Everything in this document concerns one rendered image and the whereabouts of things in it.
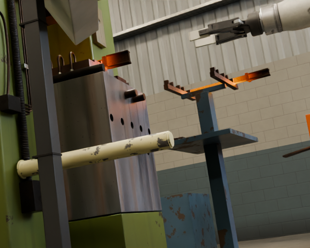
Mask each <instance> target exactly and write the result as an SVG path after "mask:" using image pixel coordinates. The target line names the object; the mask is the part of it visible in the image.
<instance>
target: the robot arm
mask: <svg viewBox="0 0 310 248"><path fill-rule="evenodd" d="M309 27H310V0H284V1H282V2H279V3H277V4H273V5H269V6H266V7H262V8H260V12H258V11H256V12H252V13H249V14H248V15H247V19H245V20H240V18H239V17H236V18H233V19H230V20H226V21H221V22H217V23H212V24H208V27H207V28H203V29H200V30H196V31H191V32H189V33H188V36H189V40H190V41H194V42H195V47H196V48H198V47H202V46H206V45H210V44H214V43H216V45H219V44H222V43H225V42H229V41H232V40H235V39H239V38H243V37H247V33H249V32H250V33H251V35H252V36H258V35H261V34H263V32H265V34H266V35H271V34H274V33H278V32H282V31H296V30H301V29H305V28H309ZM217 33H218V34H217ZM214 34H217V35H214Z"/></svg>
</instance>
